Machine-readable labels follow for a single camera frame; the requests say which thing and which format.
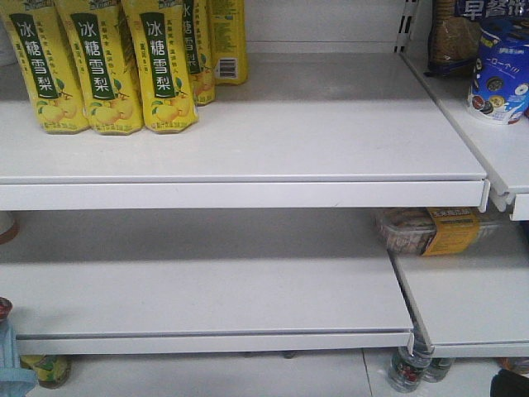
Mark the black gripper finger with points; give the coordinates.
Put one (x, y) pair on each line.
(508, 384)

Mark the light blue plastic basket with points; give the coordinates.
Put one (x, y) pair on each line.
(15, 380)

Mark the red aluminium coke bottle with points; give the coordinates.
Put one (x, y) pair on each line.
(5, 309)

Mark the clear water bottle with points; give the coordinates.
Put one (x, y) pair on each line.
(408, 364)

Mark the boxed cracker pack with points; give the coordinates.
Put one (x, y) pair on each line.
(435, 231)

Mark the white metal shelf unit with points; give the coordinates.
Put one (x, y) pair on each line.
(240, 256)

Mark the blue oreo cup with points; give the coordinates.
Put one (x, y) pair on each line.
(498, 92)

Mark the blue biscuit bag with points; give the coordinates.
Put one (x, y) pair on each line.
(453, 39)

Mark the yellow pear drink bottle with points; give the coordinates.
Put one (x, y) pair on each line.
(228, 41)
(47, 65)
(167, 94)
(197, 43)
(101, 43)

